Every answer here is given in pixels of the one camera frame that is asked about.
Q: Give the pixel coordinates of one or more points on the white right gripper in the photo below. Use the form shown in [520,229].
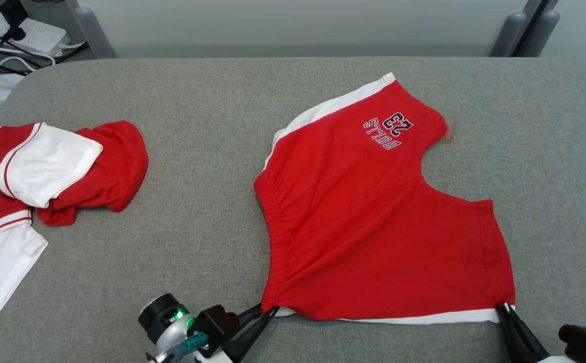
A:
[554,360]

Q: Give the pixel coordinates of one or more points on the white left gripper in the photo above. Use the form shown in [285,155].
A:
[214,357]

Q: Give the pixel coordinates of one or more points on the red shorts with white stripe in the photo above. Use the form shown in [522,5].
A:
[373,227]

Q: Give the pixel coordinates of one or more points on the red and white basketball jersey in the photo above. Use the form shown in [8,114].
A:
[96,166]

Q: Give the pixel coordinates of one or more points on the wide pale grey partition panel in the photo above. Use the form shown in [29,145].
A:
[298,25]

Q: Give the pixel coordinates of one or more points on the narrow pale grey partition panel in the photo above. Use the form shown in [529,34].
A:
[585,25]

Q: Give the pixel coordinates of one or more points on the black power adapter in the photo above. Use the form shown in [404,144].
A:
[11,12]

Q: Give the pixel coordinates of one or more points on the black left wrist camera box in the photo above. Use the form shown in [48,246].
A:
[214,325]

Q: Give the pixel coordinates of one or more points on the teal left camera connector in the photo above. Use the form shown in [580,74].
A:
[192,344]

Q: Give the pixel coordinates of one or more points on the grey metal partition post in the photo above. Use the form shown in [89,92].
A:
[507,35]
[96,35]
[542,33]

